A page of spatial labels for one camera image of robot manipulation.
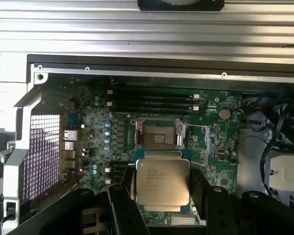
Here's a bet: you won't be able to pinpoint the black expansion slot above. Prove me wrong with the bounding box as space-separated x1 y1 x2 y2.
111 162 136 183

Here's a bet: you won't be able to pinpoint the black RAM slot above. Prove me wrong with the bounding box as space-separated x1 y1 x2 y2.
107 104 201 113
107 87 201 95
107 98 201 106
107 94 201 100

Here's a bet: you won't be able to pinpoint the silver upright board connector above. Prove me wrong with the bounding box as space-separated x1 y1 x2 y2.
204 126 213 165

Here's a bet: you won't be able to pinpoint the green motherboard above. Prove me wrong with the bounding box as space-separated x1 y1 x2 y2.
47 77 243 221

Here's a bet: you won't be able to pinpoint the thin metal locking lever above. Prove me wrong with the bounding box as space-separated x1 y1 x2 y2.
185 123 211 129

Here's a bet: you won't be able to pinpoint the silver ethernet port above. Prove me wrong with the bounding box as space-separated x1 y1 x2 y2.
63 130 78 141

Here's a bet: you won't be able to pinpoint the round silver coin battery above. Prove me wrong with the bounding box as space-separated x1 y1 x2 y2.
219 108 232 120

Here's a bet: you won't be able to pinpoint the blue VGA port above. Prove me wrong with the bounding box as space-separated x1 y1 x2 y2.
68 112 80 127

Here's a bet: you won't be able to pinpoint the open black PC case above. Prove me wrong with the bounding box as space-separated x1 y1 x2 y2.
3 54 294 235

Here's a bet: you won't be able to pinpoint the black internal cables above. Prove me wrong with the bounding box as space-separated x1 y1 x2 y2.
256 96 289 204

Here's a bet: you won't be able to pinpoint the CPU socket with metal frame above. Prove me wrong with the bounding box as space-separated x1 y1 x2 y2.
129 118 190 154

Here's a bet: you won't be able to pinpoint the red and black wire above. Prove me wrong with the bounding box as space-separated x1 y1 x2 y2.
238 96 263 123

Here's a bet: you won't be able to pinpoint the black plug with cable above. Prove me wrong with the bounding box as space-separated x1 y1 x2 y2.
2 200 17 222

